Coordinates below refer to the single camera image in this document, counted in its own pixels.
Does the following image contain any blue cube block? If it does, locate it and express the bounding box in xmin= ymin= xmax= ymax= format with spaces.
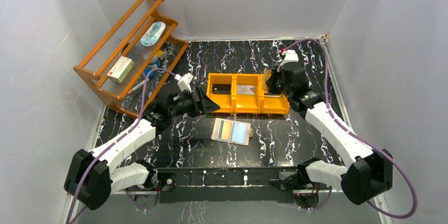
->
xmin=143 ymin=69 xmax=154 ymax=79

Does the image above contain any blue white tape roll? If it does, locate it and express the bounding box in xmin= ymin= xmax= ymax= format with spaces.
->
xmin=147 ymin=54 xmax=161 ymax=70

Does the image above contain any white marker pen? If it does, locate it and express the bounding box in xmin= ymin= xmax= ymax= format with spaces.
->
xmin=127 ymin=79 xmax=147 ymax=95

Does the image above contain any yellow small block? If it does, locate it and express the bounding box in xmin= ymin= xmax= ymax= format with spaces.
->
xmin=156 ymin=50 xmax=167 ymax=60

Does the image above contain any silver card in tray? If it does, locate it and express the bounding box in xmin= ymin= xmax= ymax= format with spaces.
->
xmin=237 ymin=85 xmax=256 ymax=96

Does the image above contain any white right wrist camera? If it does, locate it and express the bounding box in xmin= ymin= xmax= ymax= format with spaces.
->
xmin=277 ymin=50 xmax=298 ymax=72

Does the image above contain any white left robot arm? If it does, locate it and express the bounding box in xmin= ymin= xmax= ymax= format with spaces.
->
xmin=63 ymin=83 xmax=220 ymax=210

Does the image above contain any yellow three-compartment plastic tray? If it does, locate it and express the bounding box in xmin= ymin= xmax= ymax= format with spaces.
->
xmin=207 ymin=73 xmax=290 ymax=115

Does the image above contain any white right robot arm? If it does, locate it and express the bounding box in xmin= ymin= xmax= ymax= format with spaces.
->
xmin=263 ymin=62 xmax=393 ymax=205

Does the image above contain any white leather card holder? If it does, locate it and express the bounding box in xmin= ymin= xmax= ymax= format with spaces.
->
xmin=211 ymin=118 xmax=254 ymax=146

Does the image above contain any white red-print box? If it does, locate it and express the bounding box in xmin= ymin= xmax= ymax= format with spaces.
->
xmin=107 ymin=56 xmax=134 ymax=83

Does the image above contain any orange wooden shelf rack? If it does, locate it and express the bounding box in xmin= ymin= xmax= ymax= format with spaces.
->
xmin=73 ymin=0 xmax=189 ymax=118

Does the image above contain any light blue oval case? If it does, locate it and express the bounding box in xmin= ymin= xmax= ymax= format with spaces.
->
xmin=140 ymin=21 xmax=166 ymax=46

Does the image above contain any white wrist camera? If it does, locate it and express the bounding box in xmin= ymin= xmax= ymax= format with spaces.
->
xmin=174 ymin=72 xmax=193 ymax=93
xmin=277 ymin=50 xmax=298 ymax=72

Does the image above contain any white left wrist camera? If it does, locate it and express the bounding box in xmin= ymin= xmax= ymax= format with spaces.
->
xmin=174 ymin=72 xmax=193 ymax=93

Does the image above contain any black credit card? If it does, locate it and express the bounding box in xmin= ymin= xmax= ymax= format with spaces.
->
xmin=212 ymin=84 xmax=231 ymax=95

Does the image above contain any gold card in holder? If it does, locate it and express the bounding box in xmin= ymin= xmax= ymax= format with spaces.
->
xmin=216 ymin=120 xmax=233 ymax=141

